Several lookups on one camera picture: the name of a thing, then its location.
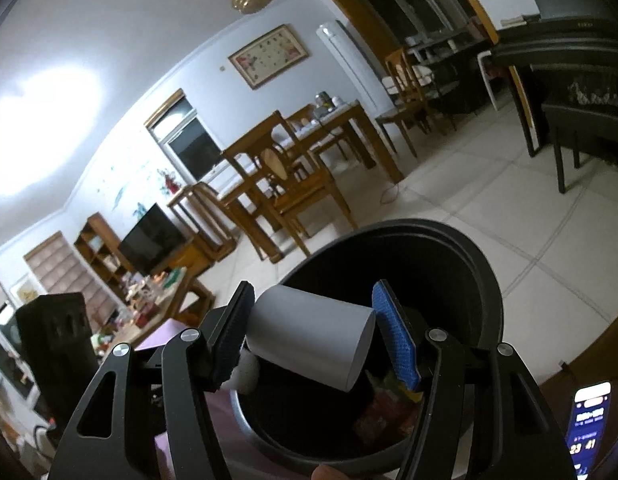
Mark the black piano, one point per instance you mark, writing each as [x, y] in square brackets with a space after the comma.
[564, 60]

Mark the striped roman blind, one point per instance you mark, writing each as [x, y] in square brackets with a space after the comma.
[54, 270]

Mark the black trash bin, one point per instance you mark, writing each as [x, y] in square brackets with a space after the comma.
[439, 260]

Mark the bright ceiling light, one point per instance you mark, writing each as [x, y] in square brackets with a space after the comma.
[39, 130]

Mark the white fluffy ball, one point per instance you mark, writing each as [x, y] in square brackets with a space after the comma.
[246, 372]

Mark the wooden bookshelf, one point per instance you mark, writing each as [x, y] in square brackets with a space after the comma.
[99, 250]

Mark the black television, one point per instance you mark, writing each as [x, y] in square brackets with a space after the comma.
[149, 240]

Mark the white standing air conditioner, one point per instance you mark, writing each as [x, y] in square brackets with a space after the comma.
[344, 65]

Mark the wooden television cabinet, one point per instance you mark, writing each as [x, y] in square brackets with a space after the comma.
[194, 257]

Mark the wooden dining table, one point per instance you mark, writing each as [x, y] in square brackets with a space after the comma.
[349, 115]

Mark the white framed window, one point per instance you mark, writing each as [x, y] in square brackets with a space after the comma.
[189, 140]

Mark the white paper roll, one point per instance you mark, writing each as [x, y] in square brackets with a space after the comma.
[309, 335]

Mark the framed sunflower picture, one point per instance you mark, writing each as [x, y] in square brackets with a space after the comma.
[24, 292]

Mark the wooden ornament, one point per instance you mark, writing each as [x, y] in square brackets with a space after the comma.
[141, 292]

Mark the smartphone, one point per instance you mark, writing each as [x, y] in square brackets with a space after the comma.
[591, 425]

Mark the person's right hand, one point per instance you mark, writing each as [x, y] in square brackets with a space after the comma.
[329, 474]

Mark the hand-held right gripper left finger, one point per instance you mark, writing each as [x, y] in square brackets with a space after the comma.
[229, 340]

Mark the red vase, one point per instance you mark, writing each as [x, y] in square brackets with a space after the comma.
[171, 182]

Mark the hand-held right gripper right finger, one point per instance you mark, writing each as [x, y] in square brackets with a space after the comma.
[396, 340]

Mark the framed floral picture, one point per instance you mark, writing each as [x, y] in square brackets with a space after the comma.
[269, 55]

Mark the tall wooden plant stand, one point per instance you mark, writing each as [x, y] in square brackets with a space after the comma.
[189, 192]

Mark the blue wall decals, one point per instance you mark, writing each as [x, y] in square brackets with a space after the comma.
[124, 185]

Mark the wooden dining chair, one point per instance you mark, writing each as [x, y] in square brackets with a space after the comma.
[289, 195]
[399, 117]

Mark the metal kettle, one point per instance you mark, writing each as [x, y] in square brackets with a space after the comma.
[322, 99]

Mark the wooden coffee table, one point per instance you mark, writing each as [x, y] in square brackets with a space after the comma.
[159, 305]

